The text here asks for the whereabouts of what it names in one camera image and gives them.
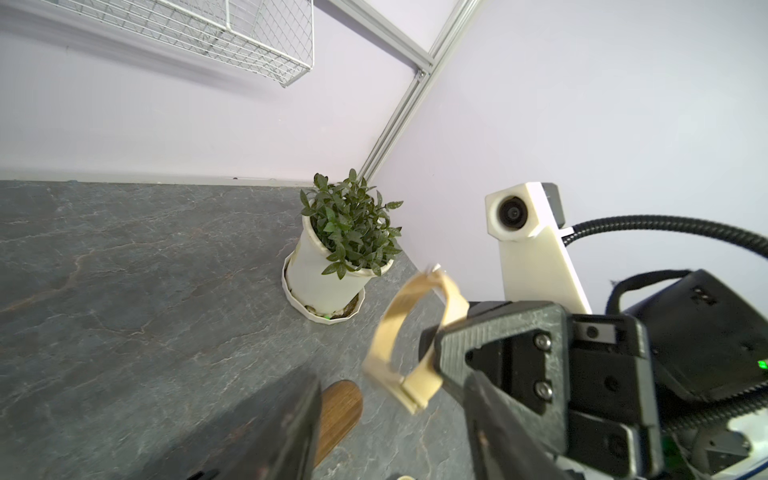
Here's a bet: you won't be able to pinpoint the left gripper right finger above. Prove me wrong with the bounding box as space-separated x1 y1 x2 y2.
464 372 569 479

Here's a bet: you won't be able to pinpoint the wooden watch stand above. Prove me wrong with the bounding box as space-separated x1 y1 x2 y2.
314 380 363 467

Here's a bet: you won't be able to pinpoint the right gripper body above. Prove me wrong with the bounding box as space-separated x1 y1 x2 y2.
434 301 663 479

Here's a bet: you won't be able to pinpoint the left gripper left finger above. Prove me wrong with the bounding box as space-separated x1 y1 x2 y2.
190 374 322 479

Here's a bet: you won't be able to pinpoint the aluminium frame profiles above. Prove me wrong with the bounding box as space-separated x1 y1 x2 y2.
315 1 483 180

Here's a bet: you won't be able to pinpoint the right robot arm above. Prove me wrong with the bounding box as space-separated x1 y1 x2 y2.
419 215 767 479

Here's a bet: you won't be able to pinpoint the beige watch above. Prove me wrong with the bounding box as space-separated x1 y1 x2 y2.
362 265 469 415

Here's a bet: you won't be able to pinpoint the potted green plant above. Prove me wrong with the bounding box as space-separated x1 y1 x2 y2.
282 169 403 324

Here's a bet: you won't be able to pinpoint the white wire shelf basket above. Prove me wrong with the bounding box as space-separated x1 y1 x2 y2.
52 0 315 87

